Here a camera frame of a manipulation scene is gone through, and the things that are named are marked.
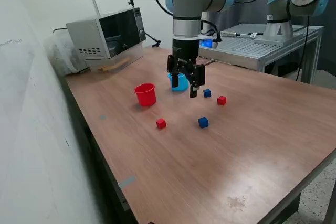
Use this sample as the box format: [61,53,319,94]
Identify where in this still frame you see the silver connector plug with cable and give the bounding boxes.
[219,31,264,38]

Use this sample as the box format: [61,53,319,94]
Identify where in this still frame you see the thin white rod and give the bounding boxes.
[89,0,101,16]

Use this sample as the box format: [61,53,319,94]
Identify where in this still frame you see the long grey tape strip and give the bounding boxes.
[117,175,137,189]

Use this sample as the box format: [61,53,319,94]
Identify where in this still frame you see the clear plastic box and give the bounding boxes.
[88,44,144,74]

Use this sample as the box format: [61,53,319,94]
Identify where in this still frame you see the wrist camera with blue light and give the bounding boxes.
[198,34,220,49]

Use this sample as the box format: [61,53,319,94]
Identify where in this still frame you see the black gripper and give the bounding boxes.
[166,38,206,99]

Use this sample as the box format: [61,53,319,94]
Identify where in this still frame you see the wooden sticks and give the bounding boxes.
[97,57,131,72]

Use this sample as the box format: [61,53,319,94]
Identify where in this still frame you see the aluminium robot base table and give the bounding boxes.
[198,23,325,84]

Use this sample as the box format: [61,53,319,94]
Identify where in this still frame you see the silver microwave oven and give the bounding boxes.
[65,7,146,61]

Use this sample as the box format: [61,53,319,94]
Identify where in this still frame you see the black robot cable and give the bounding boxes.
[150,0,311,81]

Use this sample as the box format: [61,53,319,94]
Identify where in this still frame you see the red cup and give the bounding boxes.
[133,82,158,108]

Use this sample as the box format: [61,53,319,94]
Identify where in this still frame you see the blue cup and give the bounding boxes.
[167,72,190,92]

